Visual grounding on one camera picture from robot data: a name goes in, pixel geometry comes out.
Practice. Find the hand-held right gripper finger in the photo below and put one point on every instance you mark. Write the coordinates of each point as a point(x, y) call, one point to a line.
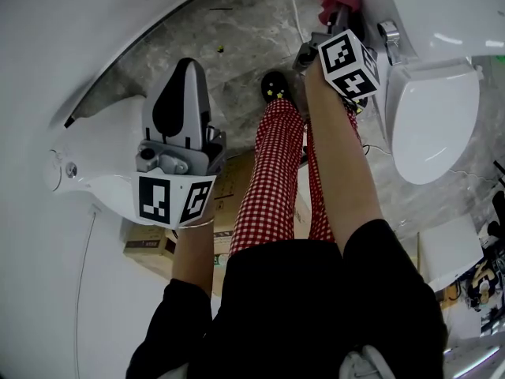
point(341, 22)
point(359, 26)

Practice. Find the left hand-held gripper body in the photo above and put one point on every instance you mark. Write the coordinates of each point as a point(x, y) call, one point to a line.
point(154, 200)

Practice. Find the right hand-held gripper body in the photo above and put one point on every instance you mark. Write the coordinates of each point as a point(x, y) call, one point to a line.
point(339, 53)

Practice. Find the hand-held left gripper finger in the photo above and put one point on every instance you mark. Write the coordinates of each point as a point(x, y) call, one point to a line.
point(197, 113)
point(167, 109)

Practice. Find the white tank toilet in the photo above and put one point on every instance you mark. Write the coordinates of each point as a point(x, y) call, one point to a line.
point(434, 113)

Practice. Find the person's left forearm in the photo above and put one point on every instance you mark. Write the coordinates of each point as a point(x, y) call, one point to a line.
point(193, 259)

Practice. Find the person's right forearm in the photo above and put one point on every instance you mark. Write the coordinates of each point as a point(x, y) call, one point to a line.
point(343, 164)

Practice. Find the white egg-shaped toilet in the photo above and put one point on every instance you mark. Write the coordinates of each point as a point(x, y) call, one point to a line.
point(102, 152)

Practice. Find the chrome flush knob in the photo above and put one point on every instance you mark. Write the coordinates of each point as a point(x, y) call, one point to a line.
point(388, 30)

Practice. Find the cardboard box with black band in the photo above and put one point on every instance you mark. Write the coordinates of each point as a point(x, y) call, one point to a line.
point(146, 245)

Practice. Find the person's black shoe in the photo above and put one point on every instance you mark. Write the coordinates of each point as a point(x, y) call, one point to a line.
point(357, 107)
point(276, 87)

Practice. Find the labelled cardboard box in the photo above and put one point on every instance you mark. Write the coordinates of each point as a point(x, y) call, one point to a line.
point(233, 196)

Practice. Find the person's red checked trousers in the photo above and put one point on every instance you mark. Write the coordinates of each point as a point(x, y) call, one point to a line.
point(268, 180)

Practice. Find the person's black top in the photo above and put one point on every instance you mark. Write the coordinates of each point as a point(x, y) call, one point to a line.
point(307, 314)

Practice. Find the white counter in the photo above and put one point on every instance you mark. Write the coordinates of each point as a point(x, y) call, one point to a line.
point(450, 251)

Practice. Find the cluttered equipment shelf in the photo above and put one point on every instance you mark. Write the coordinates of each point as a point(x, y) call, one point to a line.
point(481, 286)

